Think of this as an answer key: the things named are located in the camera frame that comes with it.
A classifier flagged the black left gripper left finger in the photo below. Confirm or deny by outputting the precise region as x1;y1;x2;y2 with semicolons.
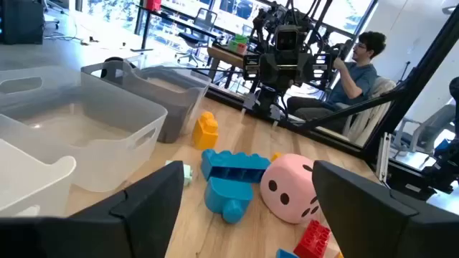
0;161;185;258

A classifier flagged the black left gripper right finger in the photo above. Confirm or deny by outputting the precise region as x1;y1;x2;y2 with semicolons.
311;159;459;258

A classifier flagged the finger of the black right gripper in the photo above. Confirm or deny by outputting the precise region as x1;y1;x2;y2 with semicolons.
312;52;332;80
242;53;261;82

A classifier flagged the red toy block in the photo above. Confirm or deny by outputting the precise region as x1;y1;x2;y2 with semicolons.
293;219;332;258

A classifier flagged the tall yellow toy block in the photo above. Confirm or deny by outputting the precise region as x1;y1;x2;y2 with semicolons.
191;110;220;151

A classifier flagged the pink foam die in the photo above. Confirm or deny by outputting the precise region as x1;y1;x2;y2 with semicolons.
259;153;323;225

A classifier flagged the rounded blue toy block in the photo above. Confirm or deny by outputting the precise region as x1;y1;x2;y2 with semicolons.
203;176;255;225

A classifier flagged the wooden side table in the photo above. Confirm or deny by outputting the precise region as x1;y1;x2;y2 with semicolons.
207;45;260;90

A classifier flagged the person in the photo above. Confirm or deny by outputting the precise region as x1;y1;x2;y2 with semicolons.
285;31;387;134

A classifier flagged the clear plastic bin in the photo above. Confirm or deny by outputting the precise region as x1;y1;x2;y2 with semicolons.
136;63;213;136
0;65;169;194

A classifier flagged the black equipment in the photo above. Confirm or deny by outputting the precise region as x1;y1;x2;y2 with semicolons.
386;77;459;202

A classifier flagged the black office chair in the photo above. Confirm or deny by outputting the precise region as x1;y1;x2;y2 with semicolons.
175;7;219;67

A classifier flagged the white office chair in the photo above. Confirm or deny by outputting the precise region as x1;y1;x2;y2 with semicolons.
342;76;397;146

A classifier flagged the white plastic bin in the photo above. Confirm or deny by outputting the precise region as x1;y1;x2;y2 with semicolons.
0;138;77;218

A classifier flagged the mint green toy block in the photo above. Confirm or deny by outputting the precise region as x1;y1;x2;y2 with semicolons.
165;159;194;188

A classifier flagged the black desk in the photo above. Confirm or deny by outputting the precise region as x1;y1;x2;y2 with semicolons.
134;0;225;51

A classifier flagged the grey office chair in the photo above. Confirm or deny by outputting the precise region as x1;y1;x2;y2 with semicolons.
392;103;456;158

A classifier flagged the black computer tower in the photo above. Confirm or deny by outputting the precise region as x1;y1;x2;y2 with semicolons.
0;0;45;46

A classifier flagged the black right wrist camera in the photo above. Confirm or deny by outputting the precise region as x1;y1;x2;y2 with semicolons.
275;24;301;52

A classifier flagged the grey base bracket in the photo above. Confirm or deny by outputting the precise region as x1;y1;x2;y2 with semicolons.
268;103;284;123
242;92;260;112

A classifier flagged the silver aluminium bracket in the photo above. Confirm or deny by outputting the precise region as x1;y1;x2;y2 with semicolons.
376;131;392;184

